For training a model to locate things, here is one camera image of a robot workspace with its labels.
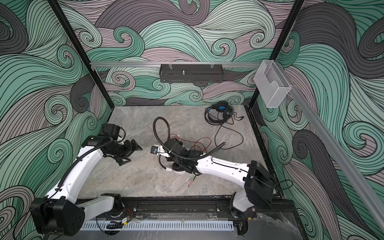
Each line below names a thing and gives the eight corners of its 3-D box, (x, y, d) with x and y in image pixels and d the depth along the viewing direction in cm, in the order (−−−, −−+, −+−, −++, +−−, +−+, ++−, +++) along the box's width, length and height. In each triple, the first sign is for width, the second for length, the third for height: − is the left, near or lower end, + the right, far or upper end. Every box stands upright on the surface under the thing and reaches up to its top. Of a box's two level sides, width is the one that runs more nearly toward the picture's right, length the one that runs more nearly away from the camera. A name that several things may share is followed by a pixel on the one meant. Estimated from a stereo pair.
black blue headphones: (218, 127, 109) (220, 120, 103) (203, 114, 118) (204, 107, 112) (237, 114, 117) (240, 107, 111) (222, 103, 126) (224, 96, 120)
